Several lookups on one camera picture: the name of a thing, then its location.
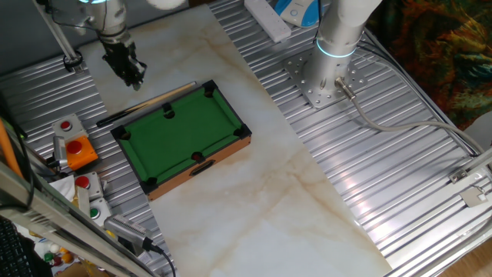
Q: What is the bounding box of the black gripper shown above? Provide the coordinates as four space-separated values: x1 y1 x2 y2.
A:
101 40 148 92

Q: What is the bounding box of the wooden pool cue black butt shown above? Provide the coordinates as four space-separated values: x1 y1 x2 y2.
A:
95 81 198 128

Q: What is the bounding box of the green felt mini pool table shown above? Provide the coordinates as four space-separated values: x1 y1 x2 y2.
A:
110 79 253 202

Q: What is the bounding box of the grey box with red button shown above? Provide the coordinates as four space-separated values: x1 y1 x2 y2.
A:
72 172 105 201
52 113 89 142

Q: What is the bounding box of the orange box with red button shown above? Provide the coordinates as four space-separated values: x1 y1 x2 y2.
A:
63 135 99 172

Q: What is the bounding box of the silver tripod pole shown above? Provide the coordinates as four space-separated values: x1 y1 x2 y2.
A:
32 0 84 74

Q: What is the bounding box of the silver metal block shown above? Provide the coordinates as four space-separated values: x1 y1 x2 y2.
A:
52 135 69 169

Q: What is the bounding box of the brown box with white tissue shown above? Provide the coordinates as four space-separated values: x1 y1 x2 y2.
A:
48 175 77 204

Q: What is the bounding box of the grey box with green button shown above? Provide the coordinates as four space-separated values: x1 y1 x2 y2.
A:
88 196 113 227

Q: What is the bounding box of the orange stick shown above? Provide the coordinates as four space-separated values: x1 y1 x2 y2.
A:
0 118 24 179

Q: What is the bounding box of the white power strip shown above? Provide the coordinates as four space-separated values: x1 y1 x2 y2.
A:
244 0 292 43

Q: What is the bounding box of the silver perforated mounting plate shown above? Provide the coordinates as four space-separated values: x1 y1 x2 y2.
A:
283 49 368 110

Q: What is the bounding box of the blue and white device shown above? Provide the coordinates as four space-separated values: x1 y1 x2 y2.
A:
274 0 322 28

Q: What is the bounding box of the black keyboard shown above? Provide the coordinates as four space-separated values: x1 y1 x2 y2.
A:
0 217 34 277

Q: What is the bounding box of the colourful patterned cloth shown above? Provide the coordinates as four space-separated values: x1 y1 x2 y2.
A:
364 0 492 132

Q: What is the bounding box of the small metal plate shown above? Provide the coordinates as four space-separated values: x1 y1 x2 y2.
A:
459 186 490 209

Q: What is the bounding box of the silver depth camera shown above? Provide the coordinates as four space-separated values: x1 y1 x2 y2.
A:
103 214 155 253

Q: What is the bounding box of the aluminium frame bar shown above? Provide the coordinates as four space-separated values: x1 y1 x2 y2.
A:
0 115 155 277

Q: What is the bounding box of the black camera cable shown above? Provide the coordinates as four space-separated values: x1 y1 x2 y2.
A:
148 242 178 277

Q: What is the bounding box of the thick grey cable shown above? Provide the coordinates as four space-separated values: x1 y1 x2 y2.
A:
334 75 492 155

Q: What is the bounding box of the small metal bracket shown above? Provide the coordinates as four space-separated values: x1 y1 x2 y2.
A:
448 168 469 185

